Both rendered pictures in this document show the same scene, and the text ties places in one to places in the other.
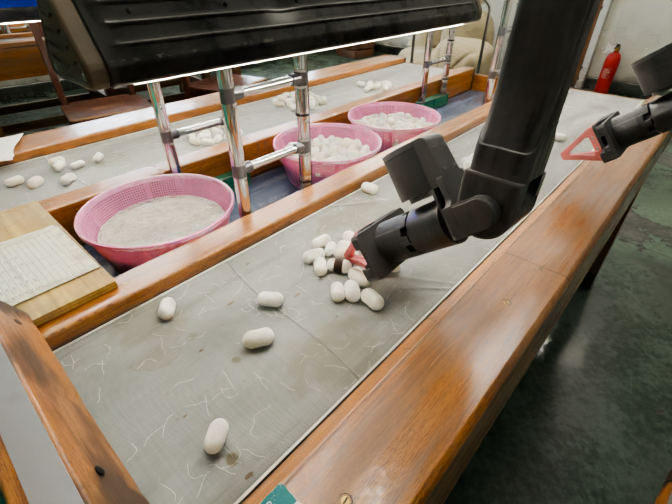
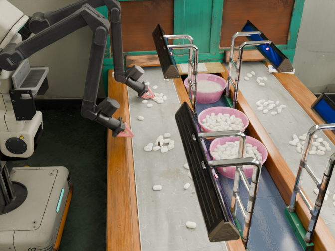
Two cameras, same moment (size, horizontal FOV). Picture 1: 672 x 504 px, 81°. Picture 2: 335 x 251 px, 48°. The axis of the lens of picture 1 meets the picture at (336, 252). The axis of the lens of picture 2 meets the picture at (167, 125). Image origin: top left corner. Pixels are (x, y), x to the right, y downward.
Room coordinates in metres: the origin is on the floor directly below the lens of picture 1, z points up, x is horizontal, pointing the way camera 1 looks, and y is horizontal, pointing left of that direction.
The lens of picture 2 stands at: (1.80, -1.45, 1.81)
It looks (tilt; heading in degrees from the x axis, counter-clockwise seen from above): 33 degrees down; 130
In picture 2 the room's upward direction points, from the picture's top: straight up
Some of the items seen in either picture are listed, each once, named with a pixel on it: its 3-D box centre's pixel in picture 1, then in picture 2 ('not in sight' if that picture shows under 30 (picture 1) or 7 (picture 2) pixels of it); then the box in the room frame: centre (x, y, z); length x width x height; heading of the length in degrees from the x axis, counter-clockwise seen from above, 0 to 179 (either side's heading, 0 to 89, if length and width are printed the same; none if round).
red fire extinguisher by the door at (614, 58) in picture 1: (609, 68); not in sight; (4.46, -2.87, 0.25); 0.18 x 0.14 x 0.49; 132
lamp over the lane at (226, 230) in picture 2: not in sight; (201, 157); (1.27, -0.66, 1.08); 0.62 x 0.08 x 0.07; 138
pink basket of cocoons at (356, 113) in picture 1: (392, 130); (237, 158); (1.15, -0.17, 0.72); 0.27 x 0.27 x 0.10
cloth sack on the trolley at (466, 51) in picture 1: (456, 63); not in sight; (3.90, -1.10, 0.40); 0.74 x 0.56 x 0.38; 133
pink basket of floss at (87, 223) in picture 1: (165, 227); (205, 89); (0.62, 0.32, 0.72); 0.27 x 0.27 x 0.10
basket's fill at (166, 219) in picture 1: (166, 232); (205, 90); (0.62, 0.32, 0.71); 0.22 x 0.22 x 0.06
